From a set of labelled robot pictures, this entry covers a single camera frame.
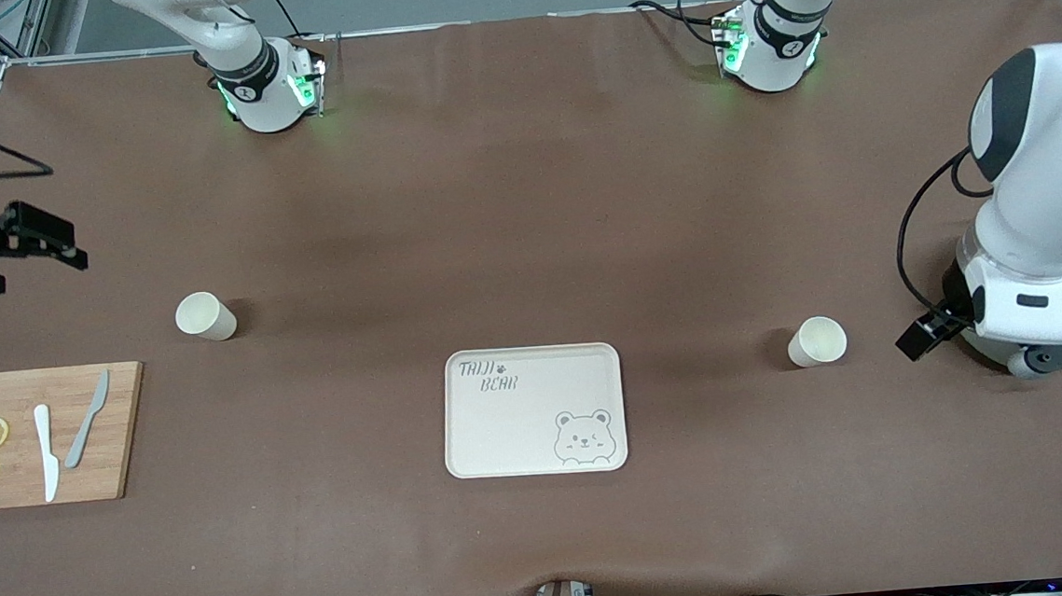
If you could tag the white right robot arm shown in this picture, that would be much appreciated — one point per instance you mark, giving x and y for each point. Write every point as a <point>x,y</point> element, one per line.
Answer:
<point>259,83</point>

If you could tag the cream bear print tray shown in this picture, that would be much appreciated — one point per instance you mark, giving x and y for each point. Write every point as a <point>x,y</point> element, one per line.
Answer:
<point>522,439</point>

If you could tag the grey-green electric cooking pot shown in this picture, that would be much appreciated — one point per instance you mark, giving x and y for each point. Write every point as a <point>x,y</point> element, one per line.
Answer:
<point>991,352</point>

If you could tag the white plastic cup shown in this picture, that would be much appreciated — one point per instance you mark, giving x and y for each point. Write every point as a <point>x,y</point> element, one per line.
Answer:
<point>819,341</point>
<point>200,315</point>

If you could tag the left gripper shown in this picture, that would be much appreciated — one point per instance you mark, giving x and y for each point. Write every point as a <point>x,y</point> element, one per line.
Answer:
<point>953,292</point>

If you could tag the bamboo cutting board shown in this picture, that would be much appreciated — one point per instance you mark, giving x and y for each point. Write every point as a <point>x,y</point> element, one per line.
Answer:
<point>16,484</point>

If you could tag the white plastic knife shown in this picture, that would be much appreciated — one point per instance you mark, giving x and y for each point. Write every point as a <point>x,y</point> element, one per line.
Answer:
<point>43,430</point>

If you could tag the grey plastic knife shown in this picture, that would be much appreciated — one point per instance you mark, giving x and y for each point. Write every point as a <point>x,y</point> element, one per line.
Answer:
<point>74,451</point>

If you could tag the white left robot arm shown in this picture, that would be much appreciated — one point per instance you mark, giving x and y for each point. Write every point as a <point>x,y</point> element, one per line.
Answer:
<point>1048,206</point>

